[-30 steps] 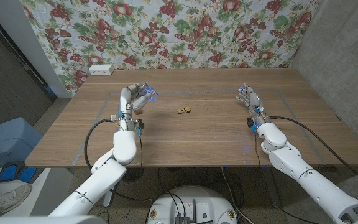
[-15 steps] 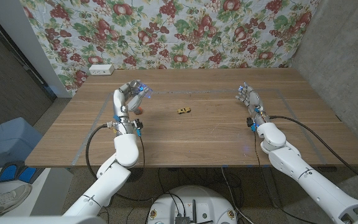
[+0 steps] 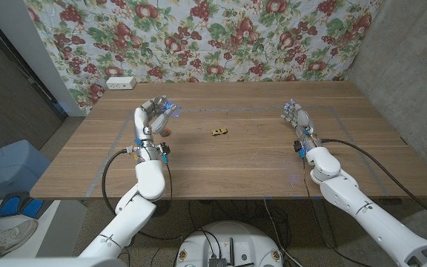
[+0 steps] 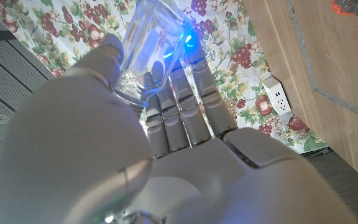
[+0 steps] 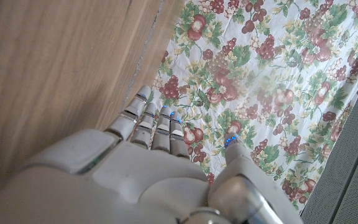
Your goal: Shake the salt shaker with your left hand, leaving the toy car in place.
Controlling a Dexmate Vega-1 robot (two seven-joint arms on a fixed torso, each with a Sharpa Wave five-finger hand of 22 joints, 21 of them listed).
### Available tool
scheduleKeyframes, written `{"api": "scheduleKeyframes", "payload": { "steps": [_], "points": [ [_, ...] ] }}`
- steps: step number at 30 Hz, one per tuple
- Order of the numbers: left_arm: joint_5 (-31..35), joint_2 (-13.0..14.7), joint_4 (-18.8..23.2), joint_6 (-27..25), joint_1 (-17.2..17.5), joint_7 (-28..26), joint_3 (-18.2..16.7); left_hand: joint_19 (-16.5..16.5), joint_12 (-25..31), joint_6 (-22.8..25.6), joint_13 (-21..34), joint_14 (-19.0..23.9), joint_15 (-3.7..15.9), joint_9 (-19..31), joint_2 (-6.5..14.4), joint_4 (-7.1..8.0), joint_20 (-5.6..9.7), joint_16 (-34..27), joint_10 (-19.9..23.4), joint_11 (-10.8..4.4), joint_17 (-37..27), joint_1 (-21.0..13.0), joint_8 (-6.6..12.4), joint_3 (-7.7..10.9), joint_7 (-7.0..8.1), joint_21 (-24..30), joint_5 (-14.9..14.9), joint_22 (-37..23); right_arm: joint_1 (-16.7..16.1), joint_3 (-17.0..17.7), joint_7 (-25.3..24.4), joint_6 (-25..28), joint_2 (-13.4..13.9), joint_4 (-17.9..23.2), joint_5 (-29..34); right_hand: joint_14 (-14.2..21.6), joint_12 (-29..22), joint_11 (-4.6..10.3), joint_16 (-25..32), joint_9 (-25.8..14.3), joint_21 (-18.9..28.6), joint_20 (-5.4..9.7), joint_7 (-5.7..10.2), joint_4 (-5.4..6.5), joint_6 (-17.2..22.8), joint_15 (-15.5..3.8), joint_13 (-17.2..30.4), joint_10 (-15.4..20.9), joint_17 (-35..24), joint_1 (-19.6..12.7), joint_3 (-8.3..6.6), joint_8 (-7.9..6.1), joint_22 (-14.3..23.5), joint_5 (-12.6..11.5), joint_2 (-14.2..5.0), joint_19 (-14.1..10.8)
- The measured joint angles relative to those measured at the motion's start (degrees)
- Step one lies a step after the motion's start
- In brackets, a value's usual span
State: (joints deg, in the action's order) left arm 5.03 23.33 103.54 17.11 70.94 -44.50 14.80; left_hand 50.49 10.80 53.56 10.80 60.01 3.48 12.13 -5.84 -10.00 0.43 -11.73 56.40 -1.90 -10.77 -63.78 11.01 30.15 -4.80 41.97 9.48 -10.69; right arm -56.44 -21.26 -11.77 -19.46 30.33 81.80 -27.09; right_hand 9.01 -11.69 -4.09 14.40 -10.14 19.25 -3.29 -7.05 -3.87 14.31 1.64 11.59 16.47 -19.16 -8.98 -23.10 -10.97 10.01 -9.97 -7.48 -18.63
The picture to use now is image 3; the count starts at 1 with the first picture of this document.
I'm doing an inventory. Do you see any blue and black foot pedal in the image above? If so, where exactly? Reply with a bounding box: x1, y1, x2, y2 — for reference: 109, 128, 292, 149
0, 191, 51, 220

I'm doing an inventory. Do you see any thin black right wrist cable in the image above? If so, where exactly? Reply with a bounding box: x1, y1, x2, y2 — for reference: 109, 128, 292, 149
301, 156, 314, 203

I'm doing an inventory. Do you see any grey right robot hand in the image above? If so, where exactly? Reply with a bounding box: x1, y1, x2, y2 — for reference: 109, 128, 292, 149
280, 98, 316, 139

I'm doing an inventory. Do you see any grey table leg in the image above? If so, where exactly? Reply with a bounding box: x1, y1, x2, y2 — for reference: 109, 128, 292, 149
311, 198, 337, 248

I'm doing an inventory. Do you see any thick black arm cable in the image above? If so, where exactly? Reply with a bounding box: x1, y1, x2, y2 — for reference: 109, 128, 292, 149
320, 138, 427, 230
101, 148, 183, 242

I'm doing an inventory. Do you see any fruit print backdrop cloth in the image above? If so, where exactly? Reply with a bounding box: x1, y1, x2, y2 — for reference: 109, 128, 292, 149
23, 0, 383, 114

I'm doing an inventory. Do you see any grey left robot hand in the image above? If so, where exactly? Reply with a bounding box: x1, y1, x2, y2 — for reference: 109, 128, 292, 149
133, 96, 182, 144

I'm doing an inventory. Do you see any black round table foot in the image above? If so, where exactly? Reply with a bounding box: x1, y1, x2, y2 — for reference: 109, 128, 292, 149
150, 200, 173, 219

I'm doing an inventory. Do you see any blue grey padded seat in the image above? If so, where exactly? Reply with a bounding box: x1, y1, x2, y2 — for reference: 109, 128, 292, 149
0, 139, 51, 201

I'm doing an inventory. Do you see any white power strip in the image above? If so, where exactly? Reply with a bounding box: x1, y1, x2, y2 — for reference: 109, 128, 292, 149
105, 76, 137, 90

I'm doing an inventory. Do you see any clear glass salt shaker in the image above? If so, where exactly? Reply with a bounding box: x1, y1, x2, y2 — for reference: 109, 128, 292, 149
153, 96, 182, 119

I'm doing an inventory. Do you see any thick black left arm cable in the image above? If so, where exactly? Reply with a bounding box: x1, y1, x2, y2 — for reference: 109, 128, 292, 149
101, 148, 183, 242

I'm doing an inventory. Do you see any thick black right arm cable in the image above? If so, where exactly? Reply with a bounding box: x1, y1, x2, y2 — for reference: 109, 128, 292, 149
320, 138, 427, 230

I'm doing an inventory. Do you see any white door frame post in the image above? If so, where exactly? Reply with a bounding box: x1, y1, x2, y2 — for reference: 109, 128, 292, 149
0, 0, 85, 118

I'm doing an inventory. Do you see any white sneaker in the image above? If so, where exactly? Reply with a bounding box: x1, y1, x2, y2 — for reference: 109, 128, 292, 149
0, 217, 39, 259

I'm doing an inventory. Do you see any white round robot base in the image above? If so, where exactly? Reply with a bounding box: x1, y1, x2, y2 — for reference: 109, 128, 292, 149
175, 221, 284, 267

